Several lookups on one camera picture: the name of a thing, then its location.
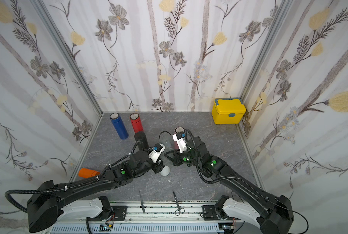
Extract white thermos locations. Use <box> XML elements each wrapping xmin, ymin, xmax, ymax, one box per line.
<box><xmin>160</xmin><ymin>166</ymin><xmax>170</xmax><ymax>176</ymax></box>

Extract pink thermos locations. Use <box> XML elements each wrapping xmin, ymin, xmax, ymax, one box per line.
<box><xmin>175</xmin><ymin>127</ymin><xmax>185</xmax><ymax>133</ymax></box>

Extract black thermos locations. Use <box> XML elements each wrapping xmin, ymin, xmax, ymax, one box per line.
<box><xmin>134</xmin><ymin>131</ymin><xmax>150</xmax><ymax>152</ymax></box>

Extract red thermos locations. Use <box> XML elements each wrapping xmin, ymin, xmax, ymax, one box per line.
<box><xmin>130</xmin><ymin>113</ymin><xmax>144</xmax><ymax>133</ymax></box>

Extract blue thermos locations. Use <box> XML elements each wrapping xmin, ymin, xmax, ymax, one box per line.
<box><xmin>109</xmin><ymin>113</ymin><xmax>129</xmax><ymax>139</ymax></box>

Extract grey cloth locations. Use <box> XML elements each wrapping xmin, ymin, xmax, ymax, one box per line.
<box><xmin>160</xmin><ymin>137</ymin><xmax>174</xmax><ymax>155</ymax></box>

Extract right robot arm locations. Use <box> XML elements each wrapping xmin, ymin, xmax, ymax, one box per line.
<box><xmin>165</xmin><ymin>137</ymin><xmax>294</xmax><ymax>234</ymax></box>

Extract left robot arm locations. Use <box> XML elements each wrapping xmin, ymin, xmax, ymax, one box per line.
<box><xmin>27</xmin><ymin>150</ymin><xmax>164</xmax><ymax>233</ymax></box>

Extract metal tweezers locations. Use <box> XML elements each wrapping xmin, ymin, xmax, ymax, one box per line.
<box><xmin>139</xmin><ymin>191</ymin><xmax>146</xmax><ymax>214</ymax></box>

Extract scissors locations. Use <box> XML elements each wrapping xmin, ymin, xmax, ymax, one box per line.
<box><xmin>173</xmin><ymin>190</ymin><xmax>185</xmax><ymax>216</ymax></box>

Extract yellow lidded box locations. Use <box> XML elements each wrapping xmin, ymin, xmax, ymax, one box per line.
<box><xmin>212</xmin><ymin>98</ymin><xmax>246</xmax><ymax>125</ymax></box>

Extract orange cap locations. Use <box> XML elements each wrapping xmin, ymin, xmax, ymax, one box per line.
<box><xmin>78</xmin><ymin>168</ymin><xmax>101</xmax><ymax>178</ymax></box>

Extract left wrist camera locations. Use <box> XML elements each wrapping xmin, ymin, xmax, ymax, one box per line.
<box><xmin>149</xmin><ymin>143</ymin><xmax>166</xmax><ymax>163</ymax></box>

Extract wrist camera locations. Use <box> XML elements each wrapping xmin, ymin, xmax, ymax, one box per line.
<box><xmin>149</xmin><ymin>143</ymin><xmax>166</xmax><ymax>163</ymax></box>
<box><xmin>173</xmin><ymin>132</ymin><xmax>187</xmax><ymax>153</ymax></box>

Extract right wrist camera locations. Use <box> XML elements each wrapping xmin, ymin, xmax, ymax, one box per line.
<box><xmin>173</xmin><ymin>132</ymin><xmax>187</xmax><ymax>153</ymax></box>

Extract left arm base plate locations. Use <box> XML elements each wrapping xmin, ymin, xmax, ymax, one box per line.
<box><xmin>105</xmin><ymin>205</ymin><xmax>127</xmax><ymax>222</ymax></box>

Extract aluminium front rail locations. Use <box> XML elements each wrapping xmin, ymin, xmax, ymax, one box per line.
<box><xmin>49</xmin><ymin>201</ymin><xmax>280</xmax><ymax>234</ymax></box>

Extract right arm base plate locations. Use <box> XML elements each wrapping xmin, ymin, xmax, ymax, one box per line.
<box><xmin>200</xmin><ymin>205</ymin><xmax>221</xmax><ymax>221</ymax></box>

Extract black corrugated cable conduit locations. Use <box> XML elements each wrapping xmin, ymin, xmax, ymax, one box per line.
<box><xmin>4</xmin><ymin>175</ymin><xmax>101</xmax><ymax>214</ymax></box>

